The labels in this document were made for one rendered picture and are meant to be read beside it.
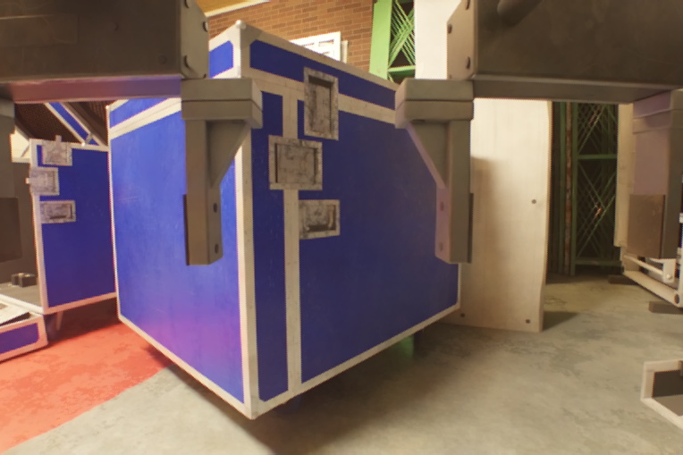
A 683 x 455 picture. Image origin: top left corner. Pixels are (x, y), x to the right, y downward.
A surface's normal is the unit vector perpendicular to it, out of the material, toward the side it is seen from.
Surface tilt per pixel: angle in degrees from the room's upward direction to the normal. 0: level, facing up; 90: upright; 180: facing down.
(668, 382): 90
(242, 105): 90
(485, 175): 90
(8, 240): 90
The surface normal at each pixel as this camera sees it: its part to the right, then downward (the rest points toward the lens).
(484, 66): 0.03, 0.09
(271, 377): 0.74, 0.06
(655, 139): -1.00, 0.00
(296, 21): -0.36, 0.08
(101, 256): 0.90, 0.04
